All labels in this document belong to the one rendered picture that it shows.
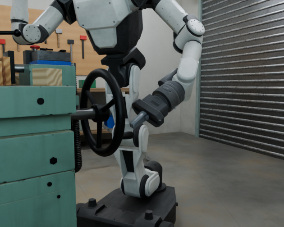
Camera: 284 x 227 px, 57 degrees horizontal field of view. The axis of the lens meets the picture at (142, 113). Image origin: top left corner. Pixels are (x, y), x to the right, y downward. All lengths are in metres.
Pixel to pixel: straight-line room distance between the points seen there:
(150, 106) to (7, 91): 0.44
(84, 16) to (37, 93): 0.77
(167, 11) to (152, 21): 3.68
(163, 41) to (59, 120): 4.35
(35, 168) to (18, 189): 0.05
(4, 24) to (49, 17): 2.81
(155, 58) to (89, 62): 1.21
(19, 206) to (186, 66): 0.65
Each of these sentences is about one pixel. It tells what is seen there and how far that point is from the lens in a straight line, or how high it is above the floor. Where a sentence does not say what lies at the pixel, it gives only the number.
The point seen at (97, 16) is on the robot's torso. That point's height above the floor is 1.20.
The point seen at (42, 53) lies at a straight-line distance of 0.82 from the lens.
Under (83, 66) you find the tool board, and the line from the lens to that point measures 4.21.
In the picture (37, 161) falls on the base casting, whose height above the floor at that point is 0.74.
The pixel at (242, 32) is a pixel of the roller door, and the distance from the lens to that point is 4.00.
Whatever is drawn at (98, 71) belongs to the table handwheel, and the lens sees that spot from 0.85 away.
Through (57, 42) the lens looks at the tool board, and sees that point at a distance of 4.17.
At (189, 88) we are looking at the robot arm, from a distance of 0.92.
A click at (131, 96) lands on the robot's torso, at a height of 0.84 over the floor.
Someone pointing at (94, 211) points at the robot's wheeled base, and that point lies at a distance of 1.57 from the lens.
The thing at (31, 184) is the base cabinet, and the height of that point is 0.70.
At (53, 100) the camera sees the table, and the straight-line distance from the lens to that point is 0.57.
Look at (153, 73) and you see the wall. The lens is 4.72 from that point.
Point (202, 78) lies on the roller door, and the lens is 4.51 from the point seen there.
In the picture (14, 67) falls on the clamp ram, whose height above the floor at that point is 0.95.
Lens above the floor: 0.90
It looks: 6 degrees down
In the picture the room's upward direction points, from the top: straight up
